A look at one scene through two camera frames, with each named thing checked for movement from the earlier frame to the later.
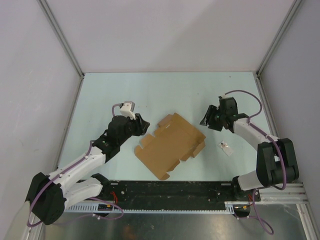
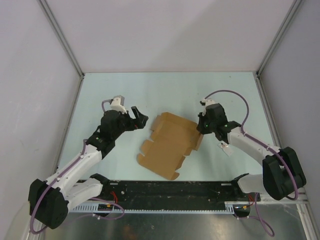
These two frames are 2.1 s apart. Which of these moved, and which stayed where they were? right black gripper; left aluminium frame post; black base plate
Moved: right black gripper
Stayed: left aluminium frame post; black base plate
